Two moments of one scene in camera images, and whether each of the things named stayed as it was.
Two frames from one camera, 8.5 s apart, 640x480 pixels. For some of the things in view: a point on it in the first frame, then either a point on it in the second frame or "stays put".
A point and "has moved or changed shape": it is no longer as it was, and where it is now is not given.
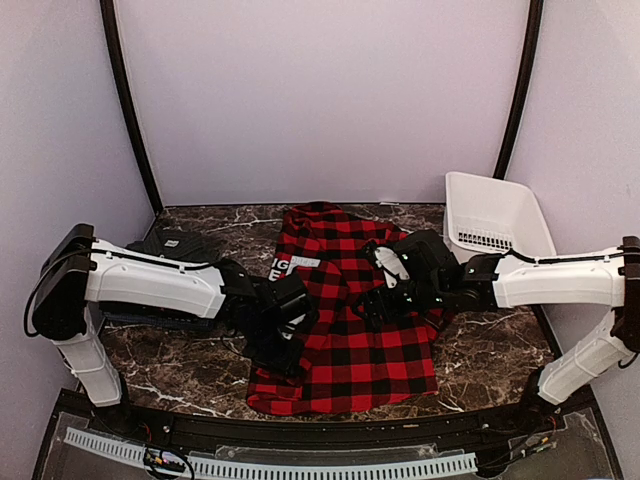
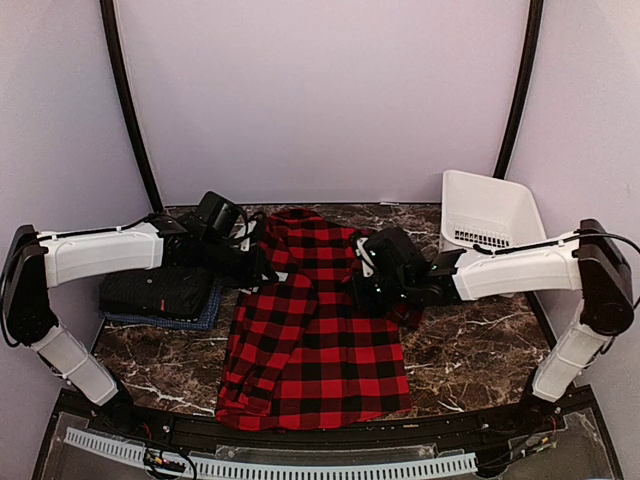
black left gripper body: [267, 352] -> [235, 271]
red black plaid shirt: [346, 362] has moved or changed shape
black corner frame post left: [113, 40] stays put
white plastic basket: [485, 216] stays put
